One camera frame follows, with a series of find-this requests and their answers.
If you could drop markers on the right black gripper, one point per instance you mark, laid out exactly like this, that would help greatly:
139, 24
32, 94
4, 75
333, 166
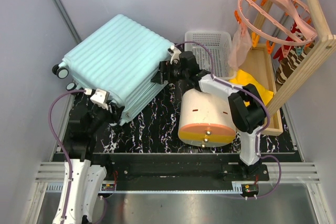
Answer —
164, 67

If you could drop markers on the yellow cloth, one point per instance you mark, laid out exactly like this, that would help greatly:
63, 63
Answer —
243, 78

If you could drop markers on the wooden tray base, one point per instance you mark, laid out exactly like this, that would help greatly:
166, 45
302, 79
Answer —
258, 63

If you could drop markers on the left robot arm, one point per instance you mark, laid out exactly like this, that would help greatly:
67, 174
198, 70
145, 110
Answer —
84, 175

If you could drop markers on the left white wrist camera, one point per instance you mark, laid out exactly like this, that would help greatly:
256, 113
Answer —
98, 97

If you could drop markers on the white round drum box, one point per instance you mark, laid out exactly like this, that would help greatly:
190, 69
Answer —
205, 120

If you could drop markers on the black marble pattern mat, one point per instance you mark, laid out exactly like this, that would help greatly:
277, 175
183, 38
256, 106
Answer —
154, 129

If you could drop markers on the light blue hard-shell suitcase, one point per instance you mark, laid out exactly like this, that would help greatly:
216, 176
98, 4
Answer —
121, 58

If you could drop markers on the pink round clip hanger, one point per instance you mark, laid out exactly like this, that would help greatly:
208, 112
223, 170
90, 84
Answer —
286, 23

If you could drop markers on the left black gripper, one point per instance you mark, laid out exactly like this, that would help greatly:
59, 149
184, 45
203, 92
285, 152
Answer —
113, 117

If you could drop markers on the brown striped cloth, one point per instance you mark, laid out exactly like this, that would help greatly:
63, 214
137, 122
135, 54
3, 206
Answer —
288, 65

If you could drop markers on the translucent pink plastic bag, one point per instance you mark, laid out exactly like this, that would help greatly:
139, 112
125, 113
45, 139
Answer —
241, 45

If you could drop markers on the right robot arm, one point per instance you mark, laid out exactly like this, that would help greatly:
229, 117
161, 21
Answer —
246, 107

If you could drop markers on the white perforated plastic basket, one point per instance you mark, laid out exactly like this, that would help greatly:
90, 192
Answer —
212, 50

